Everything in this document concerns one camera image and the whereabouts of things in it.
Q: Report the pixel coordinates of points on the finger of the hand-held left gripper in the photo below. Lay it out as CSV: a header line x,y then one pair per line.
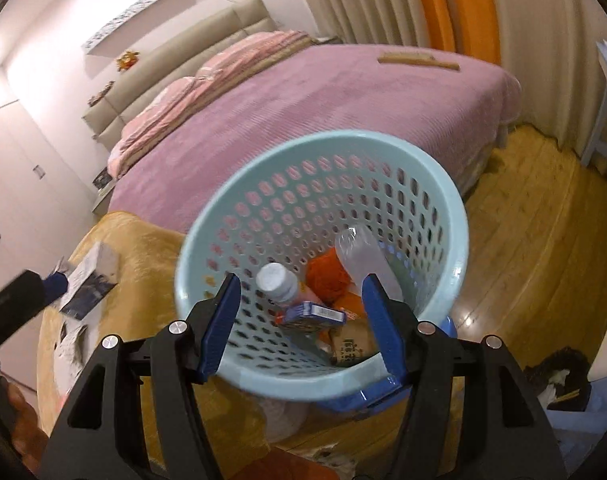
x,y
56,285

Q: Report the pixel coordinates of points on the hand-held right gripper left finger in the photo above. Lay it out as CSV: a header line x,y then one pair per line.
x,y
218,330

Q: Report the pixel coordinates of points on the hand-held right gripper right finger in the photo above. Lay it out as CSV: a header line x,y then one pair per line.
x,y
383,320

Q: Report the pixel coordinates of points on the white and blue milk carton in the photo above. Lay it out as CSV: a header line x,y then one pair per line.
x,y
311,316
91,280

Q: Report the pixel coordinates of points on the clear plastic bottle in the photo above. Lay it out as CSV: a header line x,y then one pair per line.
x,y
363,260

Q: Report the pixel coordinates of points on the orange plastic packet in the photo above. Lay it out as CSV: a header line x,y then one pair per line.
x,y
326,275

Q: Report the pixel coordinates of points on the white capped plastic bottle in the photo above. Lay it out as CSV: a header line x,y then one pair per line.
x,y
276,280

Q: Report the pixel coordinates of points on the light blue plastic basket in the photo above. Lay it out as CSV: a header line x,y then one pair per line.
x,y
333,137

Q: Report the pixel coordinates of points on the blue plastic stool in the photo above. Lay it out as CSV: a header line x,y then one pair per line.
x,y
363,400

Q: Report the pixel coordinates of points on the grey nightstand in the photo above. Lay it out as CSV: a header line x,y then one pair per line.
x,y
327,38
103,200

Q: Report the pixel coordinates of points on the white wardrobe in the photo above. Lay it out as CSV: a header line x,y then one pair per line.
x,y
23,185

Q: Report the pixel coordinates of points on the dark box on nightstand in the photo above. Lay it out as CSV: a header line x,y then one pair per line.
x,y
102,179

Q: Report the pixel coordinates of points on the leopard print cloth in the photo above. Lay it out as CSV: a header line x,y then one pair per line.
x,y
101,94

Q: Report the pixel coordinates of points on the bed with purple bedspread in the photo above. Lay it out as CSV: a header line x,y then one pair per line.
x,y
333,95

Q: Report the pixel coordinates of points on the pink pillow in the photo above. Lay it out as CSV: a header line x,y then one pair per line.
x,y
233,57
183,92

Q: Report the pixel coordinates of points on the brown plush toy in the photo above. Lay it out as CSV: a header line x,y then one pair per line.
x,y
127,60

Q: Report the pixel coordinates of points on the wooden brush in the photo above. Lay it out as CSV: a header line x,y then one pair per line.
x,y
418,60

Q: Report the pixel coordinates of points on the orange curtain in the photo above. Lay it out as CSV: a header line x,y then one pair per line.
x,y
433,5
473,10

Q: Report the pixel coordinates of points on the beige curtain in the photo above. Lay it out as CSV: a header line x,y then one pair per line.
x,y
548,35
353,0

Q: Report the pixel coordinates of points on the white printed wall shelf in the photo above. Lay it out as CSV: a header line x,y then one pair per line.
x,y
133,12

